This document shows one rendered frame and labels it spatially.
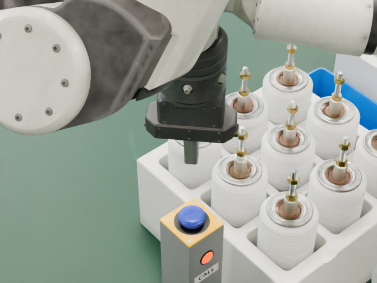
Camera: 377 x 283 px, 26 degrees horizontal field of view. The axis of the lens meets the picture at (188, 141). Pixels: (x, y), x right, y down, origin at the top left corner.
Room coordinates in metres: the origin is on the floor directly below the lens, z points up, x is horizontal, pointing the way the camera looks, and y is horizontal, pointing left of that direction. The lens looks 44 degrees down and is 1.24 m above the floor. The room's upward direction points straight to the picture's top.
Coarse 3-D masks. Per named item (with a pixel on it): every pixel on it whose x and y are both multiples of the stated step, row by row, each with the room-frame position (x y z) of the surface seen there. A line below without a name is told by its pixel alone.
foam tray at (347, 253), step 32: (160, 160) 1.07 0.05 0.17; (320, 160) 1.07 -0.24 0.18; (352, 160) 1.07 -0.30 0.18; (160, 192) 1.01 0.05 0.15; (192, 192) 0.99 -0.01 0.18; (224, 224) 0.91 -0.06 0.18; (256, 224) 0.91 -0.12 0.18; (352, 224) 0.91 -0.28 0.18; (224, 256) 0.88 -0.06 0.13; (256, 256) 0.84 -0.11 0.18; (320, 256) 0.84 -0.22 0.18; (352, 256) 0.88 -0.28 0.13
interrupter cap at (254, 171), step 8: (224, 160) 0.99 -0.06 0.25; (232, 160) 0.99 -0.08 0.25; (248, 160) 0.99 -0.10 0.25; (256, 160) 0.99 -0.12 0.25; (224, 168) 0.97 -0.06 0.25; (232, 168) 0.97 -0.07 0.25; (248, 168) 0.97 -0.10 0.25; (256, 168) 0.97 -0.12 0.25; (224, 176) 0.95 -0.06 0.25; (232, 176) 0.95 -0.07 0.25; (240, 176) 0.96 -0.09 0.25; (248, 176) 0.95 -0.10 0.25; (256, 176) 0.95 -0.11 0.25; (232, 184) 0.94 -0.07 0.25; (240, 184) 0.93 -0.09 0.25; (248, 184) 0.94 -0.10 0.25
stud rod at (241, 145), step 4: (240, 128) 0.97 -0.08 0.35; (244, 128) 0.97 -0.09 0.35; (240, 132) 0.97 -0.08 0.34; (244, 132) 0.97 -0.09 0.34; (240, 140) 0.97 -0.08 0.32; (244, 140) 0.97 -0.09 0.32; (240, 144) 0.97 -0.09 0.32; (244, 144) 0.97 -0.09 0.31; (240, 148) 0.97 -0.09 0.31; (244, 148) 0.97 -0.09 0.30
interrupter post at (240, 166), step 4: (236, 156) 0.97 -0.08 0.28; (236, 160) 0.96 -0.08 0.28; (240, 160) 0.96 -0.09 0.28; (244, 160) 0.96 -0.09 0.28; (236, 164) 0.96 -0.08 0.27; (240, 164) 0.96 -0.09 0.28; (244, 164) 0.96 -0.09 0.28; (236, 168) 0.96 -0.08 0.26; (240, 168) 0.96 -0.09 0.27; (244, 168) 0.96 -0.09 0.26; (236, 172) 0.96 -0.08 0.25; (240, 172) 0.96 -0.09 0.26; (244, 172) 0.96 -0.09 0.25
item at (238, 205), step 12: (252, 156) 1.01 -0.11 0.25; (216, 168) 0.98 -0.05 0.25; (264, 168) 0.98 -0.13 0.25; (216, 180) 0.95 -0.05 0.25; (264, 180) 0.95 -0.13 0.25; (216, 192) 0.94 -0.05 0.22; (228, 192) 0.93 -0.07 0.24; (240, 192) 0.93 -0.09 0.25; (252, 192) 0.93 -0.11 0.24; (264, 192) 0.95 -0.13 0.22; (216, 204) 0.95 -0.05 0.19; (228, 204) 0.93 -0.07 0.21; (240, 204) 0.92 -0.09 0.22; (252, 204) 0.93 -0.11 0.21; (228, 216) 0.93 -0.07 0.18; (240, 216) 0.92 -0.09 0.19; (252, 216) 0.93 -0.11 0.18
